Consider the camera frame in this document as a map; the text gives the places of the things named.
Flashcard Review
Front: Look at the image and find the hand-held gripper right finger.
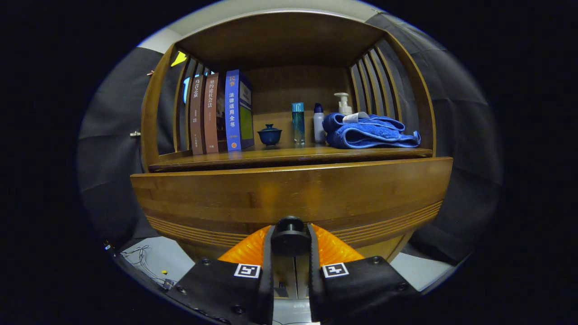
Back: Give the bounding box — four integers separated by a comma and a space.
307, 223, 420, 323

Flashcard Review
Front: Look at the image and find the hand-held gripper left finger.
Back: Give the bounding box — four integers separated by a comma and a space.
166, 224, 275, 325

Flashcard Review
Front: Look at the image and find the wooden drawer with black knob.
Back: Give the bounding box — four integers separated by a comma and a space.
130, 157, 453, 262

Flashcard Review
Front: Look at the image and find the wooden countertop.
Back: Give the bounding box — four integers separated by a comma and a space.
148, 144, 433, 172

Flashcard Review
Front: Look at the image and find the wooden cabinet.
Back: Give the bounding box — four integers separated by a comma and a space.
140, 10, 438, 298

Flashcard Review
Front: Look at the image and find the blue folded towel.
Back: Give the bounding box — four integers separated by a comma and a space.
322, 112, 422, 149

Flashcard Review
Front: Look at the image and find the blue lidded teacup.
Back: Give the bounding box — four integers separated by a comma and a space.
257, 124, 283, 146

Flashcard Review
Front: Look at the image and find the white bottle with blue cap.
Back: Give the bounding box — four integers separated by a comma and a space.
313, 103, 326, 144

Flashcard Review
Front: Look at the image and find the reddish brown book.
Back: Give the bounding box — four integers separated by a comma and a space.
203, 72, 226, 154

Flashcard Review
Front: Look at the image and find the teal glass bottle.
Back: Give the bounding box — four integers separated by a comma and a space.
291, 102, 305, 145

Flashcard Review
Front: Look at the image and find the dark brown book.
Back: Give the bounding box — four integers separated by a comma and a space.
189, 74, 206, 155

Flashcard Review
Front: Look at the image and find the blue book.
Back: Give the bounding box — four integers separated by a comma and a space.
225, 69, 255, 152

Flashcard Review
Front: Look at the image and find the white pump bottle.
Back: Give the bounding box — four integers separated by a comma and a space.
334, 93, 353, 116

